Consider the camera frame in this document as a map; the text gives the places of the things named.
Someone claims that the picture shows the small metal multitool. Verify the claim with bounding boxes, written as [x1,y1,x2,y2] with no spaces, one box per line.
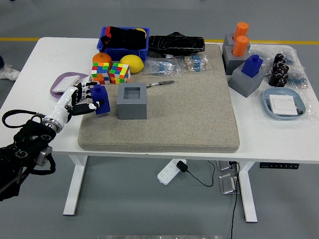
[146,80,175,88]

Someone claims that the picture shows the black wrapped tray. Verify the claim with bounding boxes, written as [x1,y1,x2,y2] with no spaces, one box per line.
[148,31,206,57]

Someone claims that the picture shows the purple shallow dish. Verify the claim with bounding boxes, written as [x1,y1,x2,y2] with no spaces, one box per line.
[50,72,91,101]

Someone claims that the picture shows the thin black adapter cable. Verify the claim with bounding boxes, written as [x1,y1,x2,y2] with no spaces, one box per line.
[185,160,216,188]

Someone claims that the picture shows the grey square seal holder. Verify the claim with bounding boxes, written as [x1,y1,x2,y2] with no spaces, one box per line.
[116,83,148,120]
[228,62,267,98]
[222,45,252,75]
[222,32,251,50]

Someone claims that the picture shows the yellow lemon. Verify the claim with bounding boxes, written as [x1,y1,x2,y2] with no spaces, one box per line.
[119,54,145,74]

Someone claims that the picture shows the white table leg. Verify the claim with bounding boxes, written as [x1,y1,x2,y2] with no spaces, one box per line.
[238,161,258,223]
[62,155,88,216]

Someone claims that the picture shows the grey-brown mat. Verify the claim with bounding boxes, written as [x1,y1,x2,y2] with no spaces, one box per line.
[77,44,240,154]

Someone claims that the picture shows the orange fruit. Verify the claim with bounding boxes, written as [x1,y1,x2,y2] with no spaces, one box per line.
[92,52,113,67]

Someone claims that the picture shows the clear bag blue resistors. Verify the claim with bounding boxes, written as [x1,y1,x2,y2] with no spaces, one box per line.
[142,56,181,78]

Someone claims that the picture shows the black table control panel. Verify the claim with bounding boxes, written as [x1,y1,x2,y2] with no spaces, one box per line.
[259,162,300,170]

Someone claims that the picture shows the long black cable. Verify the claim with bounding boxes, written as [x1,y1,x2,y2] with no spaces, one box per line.
[229,161,241,239]

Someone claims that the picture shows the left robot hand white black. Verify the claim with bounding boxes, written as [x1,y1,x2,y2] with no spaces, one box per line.
[44,81,105,124]

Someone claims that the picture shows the person's white shoe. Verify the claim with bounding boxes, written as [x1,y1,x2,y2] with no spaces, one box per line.
[0,63,21,81]

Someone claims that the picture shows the blue square seal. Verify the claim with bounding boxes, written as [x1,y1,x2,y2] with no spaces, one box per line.
[90,84,111,115]
[241,54,264,78]

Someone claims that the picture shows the multicoloured puzzle cube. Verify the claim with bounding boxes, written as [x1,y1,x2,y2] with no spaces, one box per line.
[91,62,111,86]
[109,62,131,85]

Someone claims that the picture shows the blue plastic bin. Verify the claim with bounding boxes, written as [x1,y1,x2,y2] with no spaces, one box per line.
[96,26,151,62]

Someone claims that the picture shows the shiny metal bracket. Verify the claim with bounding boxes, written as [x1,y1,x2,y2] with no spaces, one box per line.
[218,173,240,195]
[216,160,237,172]

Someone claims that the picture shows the orange cylinder seal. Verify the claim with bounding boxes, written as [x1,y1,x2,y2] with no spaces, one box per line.
[232,35,250,57]
[233,22,250,42]

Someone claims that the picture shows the white power strip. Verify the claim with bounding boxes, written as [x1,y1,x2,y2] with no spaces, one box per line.
[157,158,187,186]

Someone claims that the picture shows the clear bag blue parts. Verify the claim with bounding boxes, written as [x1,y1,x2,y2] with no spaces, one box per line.
[286,65,309,90]

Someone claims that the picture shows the black power adapter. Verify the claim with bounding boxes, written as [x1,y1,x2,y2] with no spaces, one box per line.
[176,160,188,173]

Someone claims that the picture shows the white switch panel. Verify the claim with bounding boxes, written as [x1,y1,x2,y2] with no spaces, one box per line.
[74,76,91,87]
[268,94,300,117]
[53,75,81,94]

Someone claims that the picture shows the black cloth bundle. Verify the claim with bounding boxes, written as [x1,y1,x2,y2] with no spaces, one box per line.
[100,25,147,49]

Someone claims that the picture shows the light blue shallow dish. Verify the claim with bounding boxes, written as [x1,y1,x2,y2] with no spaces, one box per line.
[262,87,307,121]

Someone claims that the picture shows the clear bag brown resistors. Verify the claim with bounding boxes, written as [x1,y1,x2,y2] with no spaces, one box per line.
[177,54,210,73]

